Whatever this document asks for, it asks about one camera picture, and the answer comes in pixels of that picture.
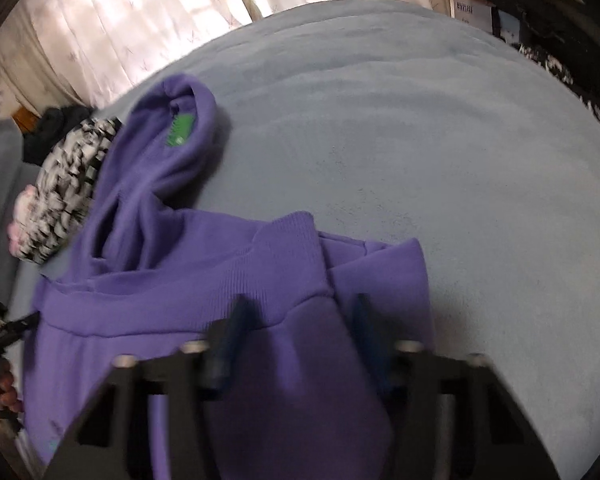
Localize white cardboard box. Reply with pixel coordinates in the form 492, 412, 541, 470
450, 0, 496, 31

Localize white and pink cat plush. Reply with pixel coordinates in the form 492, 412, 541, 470
7, 185, 38, 256

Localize person's left hand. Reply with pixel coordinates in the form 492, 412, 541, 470
0, 357, 25, 413

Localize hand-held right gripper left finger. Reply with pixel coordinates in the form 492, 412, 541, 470
45, 295, 253, 480

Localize grey-blue bed blanket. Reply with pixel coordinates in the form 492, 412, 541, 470
10, 0, 600, 480

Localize purple zip hoodie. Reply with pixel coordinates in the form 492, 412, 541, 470
22, 74, 436, 480

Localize black cloth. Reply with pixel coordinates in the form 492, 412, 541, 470
22, 106, 93, 166

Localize black and white patterned clothes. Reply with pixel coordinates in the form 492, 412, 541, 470
517, 42, 600, 141

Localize grey bolster pillow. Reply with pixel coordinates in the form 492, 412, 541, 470
0, 120, 31, 291

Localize black and white printed garment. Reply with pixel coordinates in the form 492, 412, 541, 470
17, 116, 123, 266

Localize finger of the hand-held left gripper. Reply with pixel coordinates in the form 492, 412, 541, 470
0, 311, 40, 342

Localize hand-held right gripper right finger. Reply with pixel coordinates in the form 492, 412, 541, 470
352, 292, 561, 480

